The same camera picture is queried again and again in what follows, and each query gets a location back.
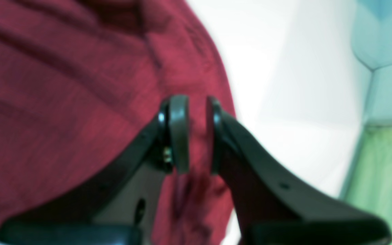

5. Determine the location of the grey side panel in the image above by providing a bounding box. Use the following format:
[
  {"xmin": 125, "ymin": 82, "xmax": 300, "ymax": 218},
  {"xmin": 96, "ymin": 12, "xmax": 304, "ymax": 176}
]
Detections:
[{"xmin": 351, "ymin": 0, "xmax": 392, "ymax": 127}]

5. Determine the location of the dark red t-shirt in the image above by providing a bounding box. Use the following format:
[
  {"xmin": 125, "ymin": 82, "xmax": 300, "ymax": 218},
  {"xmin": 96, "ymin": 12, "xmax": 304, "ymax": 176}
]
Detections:
[{"xmin": 0, "ymin": 0, "xmax": 234, "ymax": 245}]

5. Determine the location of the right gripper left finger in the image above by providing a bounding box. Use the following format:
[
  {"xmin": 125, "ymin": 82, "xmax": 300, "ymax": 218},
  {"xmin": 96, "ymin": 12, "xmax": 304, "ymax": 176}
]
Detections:
[{"xmin": 0, "ymin": 95, "xmax": 189, "ymax": 245}]

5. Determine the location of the green cloth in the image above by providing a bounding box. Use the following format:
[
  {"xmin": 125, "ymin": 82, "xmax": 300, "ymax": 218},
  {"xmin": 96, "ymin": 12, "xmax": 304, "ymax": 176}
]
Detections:
[{"xmin": 345, "ymin": 127, "xmax": 392, "ymax": 230}]

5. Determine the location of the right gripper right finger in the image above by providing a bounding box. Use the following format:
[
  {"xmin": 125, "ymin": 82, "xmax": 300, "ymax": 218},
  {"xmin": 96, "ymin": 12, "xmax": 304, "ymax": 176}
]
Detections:
[{"xmin": 206, "ymin": 96, "xmax": 392, "ymax": 245}]

